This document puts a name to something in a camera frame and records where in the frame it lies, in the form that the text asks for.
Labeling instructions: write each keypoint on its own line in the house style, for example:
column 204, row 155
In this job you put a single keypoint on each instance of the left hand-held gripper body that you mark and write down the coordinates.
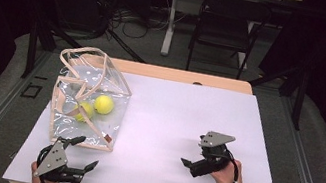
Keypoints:
column 54, row 160

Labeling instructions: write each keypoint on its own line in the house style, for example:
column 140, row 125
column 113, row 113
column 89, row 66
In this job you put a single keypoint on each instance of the yellow tennis ball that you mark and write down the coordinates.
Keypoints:
column 103, row 104
column 86, row 110

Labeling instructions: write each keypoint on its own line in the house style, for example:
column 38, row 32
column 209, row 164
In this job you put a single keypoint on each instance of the black chair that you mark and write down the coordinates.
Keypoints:
column 222, row 31

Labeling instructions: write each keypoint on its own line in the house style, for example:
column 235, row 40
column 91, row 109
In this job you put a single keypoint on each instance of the black metal stand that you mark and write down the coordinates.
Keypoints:
column 301, row 95
column 32, row 48

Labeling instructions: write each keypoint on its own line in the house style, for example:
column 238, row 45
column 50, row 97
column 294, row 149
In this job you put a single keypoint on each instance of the person's right hand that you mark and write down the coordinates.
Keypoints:
column 229, row 181

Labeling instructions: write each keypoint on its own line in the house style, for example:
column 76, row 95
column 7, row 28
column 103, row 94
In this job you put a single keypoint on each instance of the clear tote bag beige trim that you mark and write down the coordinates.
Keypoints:
column 100, row 128

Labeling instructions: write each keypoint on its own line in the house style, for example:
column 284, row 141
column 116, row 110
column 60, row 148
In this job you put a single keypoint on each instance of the wooden table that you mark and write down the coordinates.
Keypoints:
column 170, row 73

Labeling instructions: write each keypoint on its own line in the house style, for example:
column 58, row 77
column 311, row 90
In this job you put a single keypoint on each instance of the light desk with white legs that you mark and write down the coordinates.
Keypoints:
column 170, row 21

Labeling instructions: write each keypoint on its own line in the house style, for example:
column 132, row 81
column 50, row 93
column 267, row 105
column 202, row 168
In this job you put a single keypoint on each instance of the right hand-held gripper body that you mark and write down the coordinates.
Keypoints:
column 213, row 158

